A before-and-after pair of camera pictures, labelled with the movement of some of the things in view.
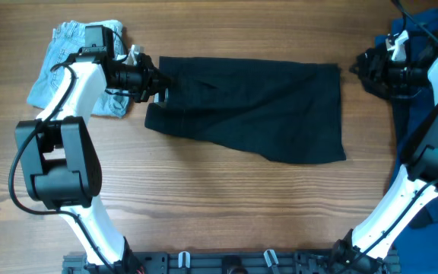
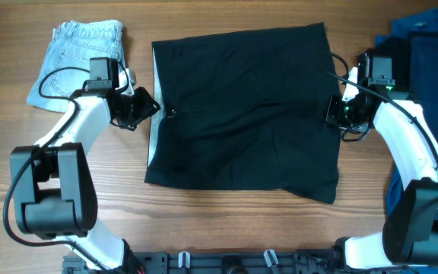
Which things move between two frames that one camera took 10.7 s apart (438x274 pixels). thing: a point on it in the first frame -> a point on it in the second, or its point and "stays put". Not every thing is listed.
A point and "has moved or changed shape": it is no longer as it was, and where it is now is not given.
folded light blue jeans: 67,38 stays put
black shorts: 280,110 has moved or changed shape
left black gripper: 151,84 -> 146,108
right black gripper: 395,88 -> 331,116
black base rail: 235,262 stays put
